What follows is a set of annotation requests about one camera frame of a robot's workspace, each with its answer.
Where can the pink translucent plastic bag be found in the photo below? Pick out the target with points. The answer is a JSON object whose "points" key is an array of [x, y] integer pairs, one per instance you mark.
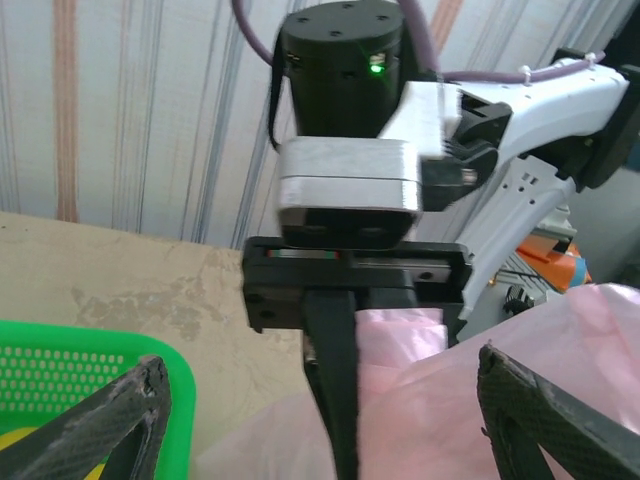
{"points": [[425, 400]]}

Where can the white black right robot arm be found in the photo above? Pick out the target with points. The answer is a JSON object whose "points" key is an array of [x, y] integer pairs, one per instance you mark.
{"points": [[550, 110]]}

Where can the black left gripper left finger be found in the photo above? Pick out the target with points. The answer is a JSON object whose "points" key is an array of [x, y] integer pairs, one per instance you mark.
{"points": [[125, 400]]}

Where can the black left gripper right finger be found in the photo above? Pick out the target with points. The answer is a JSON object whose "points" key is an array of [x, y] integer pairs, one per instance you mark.
{"points": [[515, 400]]}

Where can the green perforated plastic basket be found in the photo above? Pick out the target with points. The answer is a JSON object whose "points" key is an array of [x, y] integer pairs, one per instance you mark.
{"points": [[75, 332]]}

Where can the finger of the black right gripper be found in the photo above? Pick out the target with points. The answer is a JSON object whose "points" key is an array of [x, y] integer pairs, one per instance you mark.
{"points": [[385, 287], [335, 375]]}

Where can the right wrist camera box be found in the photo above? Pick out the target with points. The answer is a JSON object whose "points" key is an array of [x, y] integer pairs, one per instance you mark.
{"points": [[350, 175]]}

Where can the orange box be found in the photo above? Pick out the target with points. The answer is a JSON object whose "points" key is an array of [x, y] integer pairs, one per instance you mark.
{"points": [[540, 260]]}

